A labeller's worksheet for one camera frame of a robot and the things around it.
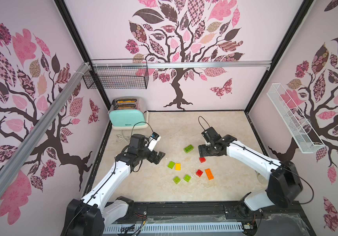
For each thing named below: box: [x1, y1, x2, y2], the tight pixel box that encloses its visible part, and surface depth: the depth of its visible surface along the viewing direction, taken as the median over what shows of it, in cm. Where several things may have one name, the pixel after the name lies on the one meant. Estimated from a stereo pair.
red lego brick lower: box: [195, 169, 204, 178], surface depth 87 cm
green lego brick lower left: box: [172, 176, 181, 185], surface depth 86 cm
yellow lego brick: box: [175, 162, 182, 171], surface depth 92 cm
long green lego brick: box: [183, 144, 195, 154], surface depth 99 cm
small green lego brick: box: [167, 160, 176, 170], surface depth 92 cm
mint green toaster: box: [108, 96, 149, 130], surface depth 103 cm
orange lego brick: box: [204, 168, 215, 181], surface depth 89 cm
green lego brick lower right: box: [183, 174, 192, 183], surface depth 87 cm
